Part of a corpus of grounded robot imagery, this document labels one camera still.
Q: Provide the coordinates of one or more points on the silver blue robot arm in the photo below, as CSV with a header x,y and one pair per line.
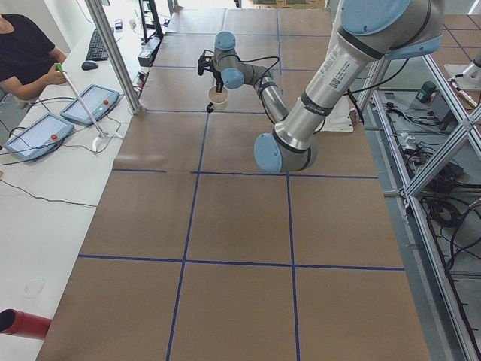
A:
x,y
368,31

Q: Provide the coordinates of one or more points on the aluminium frame post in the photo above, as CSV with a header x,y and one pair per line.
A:
x,y
100,20

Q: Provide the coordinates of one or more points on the near blue teach pendant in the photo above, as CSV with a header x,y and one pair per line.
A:
x,y
44,135

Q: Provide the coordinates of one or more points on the grabber stick tool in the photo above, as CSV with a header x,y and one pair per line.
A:
x,y
103,135

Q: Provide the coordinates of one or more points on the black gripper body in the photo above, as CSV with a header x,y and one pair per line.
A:
x,y
218,79

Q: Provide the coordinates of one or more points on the far blue teach pendant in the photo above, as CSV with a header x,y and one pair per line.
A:
x,y
99,100

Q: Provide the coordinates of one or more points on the black computer mouse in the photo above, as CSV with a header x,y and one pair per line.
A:
x,y
89,65

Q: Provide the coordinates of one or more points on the blue teach pendant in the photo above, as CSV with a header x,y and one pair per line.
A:
x,y
44,135
99,100

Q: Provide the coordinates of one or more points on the black keyboard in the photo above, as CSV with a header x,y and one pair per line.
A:
x,y
96,50

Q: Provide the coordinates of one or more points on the aluminium side frame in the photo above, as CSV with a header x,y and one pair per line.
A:
x,y
427,120

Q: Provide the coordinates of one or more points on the person in black shirt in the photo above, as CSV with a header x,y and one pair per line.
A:
x,y
28,58

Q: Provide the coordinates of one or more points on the red cylinder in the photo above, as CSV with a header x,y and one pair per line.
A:
x,y
23,324

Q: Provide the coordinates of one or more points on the white smiley mug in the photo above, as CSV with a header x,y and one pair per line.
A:
x,y
217,100

